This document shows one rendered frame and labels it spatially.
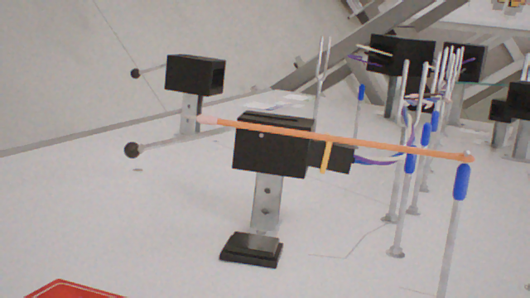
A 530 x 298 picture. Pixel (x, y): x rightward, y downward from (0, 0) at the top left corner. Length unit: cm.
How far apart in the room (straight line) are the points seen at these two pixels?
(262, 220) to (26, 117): 175
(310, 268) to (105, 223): 16
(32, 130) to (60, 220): 170
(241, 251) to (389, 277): 10
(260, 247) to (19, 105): 182
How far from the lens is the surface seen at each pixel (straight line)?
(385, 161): 54
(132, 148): 55
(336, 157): 51
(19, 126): 220
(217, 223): 55
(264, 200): 53
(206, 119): 41
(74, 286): 34
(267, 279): 45
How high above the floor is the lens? 132
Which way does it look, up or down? 22 degrees down
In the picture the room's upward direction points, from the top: 59 degrees clockwise
